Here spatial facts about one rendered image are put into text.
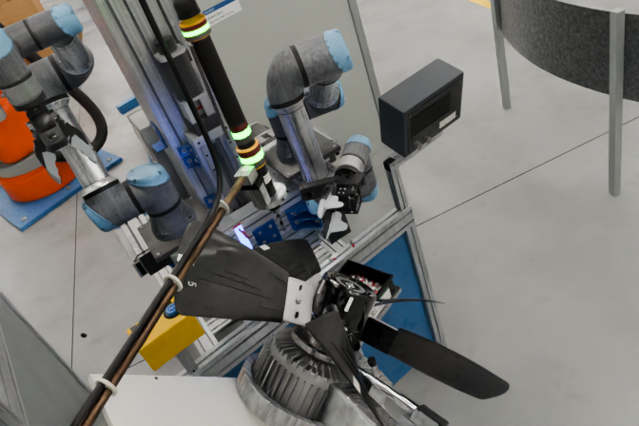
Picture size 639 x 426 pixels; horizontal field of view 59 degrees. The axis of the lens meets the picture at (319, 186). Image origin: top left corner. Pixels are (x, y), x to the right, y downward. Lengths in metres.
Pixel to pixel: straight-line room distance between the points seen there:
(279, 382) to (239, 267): 0.24
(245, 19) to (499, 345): 1.96
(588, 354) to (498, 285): 0.49
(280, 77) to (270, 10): 1.63
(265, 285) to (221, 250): 0.11
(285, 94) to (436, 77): 0.52
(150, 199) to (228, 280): 0.75
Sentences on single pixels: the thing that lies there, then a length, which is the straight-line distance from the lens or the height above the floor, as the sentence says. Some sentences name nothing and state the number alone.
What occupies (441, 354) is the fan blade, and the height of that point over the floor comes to 1.13.
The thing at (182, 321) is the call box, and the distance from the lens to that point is 1.53.
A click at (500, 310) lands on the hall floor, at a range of 2.66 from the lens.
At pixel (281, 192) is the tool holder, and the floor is 1.46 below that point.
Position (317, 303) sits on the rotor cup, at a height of 1.23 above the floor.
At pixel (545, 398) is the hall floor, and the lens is 2.41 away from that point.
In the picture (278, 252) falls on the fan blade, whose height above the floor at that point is 1.17.
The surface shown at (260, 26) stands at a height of 1.12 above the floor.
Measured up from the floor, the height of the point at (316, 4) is 1.08.
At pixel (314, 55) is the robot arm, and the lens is 1.47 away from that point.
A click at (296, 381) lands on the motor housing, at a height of 1.17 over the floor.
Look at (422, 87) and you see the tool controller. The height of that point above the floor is 1.24.
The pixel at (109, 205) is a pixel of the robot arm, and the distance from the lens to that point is 1.79.
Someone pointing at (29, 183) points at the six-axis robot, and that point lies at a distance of 4.99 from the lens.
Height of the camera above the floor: 2.06
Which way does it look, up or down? 35 degrees down
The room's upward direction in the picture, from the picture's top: 20 degrees counter-clockwise
